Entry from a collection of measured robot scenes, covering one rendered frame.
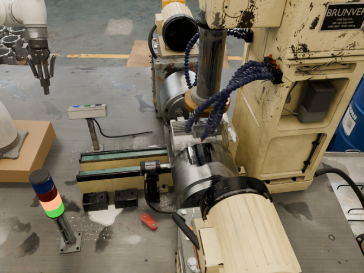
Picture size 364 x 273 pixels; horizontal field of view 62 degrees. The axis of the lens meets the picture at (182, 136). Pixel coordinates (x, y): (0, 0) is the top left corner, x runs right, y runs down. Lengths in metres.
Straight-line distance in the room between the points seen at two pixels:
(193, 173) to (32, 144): 0.89
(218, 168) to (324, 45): 0.50
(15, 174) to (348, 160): 2.06
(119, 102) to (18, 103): 0.62
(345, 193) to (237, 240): 1.53
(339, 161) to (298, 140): 1.15
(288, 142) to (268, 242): 0.63
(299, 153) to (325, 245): 0.38
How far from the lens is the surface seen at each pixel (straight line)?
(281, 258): 0.68
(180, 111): 1.39
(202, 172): 1.02
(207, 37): 1.02
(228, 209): 0.71
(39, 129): 1.69
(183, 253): 0.86
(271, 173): 1.36
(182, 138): 1.24
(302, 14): 0.93
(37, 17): 1.47
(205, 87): 1.12
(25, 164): 1.56
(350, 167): 2.38
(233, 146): 1.19
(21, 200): 1.54
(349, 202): 2.11
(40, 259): 1.35
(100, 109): 1.45
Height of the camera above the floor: 1.93
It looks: 43 degrees down
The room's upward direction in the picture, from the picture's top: 1 degrees clockwise
